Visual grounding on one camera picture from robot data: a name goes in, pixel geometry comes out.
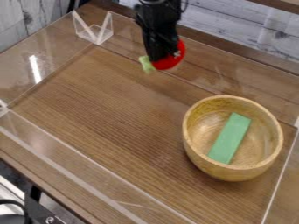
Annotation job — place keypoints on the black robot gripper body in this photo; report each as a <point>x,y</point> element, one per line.
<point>157,16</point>

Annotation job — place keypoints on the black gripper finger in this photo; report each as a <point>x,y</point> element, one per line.
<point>153,44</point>
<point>171,47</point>

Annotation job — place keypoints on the red plush fruit green stem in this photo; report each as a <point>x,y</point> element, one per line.
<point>165,63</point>

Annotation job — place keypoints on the wooden bowl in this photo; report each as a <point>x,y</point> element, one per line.
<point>261,144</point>

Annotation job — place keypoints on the green rectangular block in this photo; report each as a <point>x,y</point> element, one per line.
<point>229,138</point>

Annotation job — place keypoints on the clear acrylic tray wall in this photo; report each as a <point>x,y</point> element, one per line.
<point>91,127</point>

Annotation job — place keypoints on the black table leg bracket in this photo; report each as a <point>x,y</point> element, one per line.
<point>37,213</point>

